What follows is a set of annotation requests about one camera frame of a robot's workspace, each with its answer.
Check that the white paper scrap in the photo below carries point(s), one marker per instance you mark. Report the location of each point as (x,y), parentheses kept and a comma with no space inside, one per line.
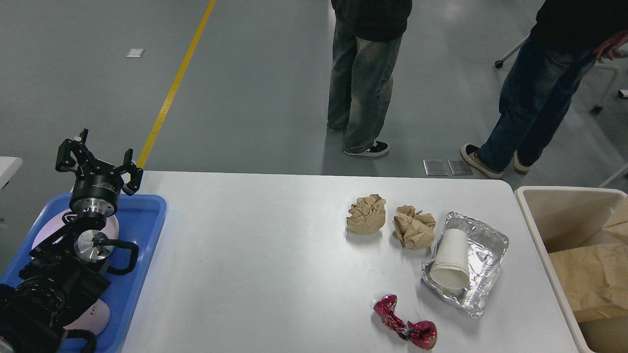
(135,53)

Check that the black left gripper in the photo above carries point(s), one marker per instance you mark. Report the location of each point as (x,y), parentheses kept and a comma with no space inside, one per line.
(93,192)

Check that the aluminium foil tray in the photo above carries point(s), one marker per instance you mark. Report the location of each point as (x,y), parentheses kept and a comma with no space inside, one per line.
(487,247)

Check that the crumpled red foil wrapper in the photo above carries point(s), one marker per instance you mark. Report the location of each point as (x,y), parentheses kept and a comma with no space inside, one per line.
(422,334)

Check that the person in blue jeans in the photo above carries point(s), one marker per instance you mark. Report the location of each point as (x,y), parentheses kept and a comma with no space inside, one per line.
(567,39)

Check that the white office chair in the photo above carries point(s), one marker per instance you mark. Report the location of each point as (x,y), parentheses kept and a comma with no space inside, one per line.
(600,64)

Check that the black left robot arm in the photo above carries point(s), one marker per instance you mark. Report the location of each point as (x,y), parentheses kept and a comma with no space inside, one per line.
(66,274)

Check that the white paper cup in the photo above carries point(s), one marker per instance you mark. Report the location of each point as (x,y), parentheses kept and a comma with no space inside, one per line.
(450,268)

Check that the white side table corner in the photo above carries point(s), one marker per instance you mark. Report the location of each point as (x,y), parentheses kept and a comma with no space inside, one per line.
(8,167)

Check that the pink mug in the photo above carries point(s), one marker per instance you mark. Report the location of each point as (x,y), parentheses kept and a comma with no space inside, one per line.
(94,319)

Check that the beige plastic bin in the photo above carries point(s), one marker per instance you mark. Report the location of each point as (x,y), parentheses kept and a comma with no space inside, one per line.
(564,218)

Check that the brown paper bag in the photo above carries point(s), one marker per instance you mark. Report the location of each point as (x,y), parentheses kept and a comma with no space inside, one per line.
(594,280)

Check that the brown paper bag corner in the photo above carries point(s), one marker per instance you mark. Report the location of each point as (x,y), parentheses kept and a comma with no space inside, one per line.
(617,222)

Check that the pink plate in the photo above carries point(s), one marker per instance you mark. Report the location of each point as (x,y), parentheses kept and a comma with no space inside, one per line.
(49,230)

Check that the brown paper ball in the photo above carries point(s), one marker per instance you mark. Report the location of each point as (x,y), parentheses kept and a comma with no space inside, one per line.
(367,215)
(414,229)

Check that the metal floor plates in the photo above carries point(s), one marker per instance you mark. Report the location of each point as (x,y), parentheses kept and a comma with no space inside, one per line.
(445,167)

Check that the person in faded jeans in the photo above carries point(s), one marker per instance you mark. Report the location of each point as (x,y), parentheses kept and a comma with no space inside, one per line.
(366,42)

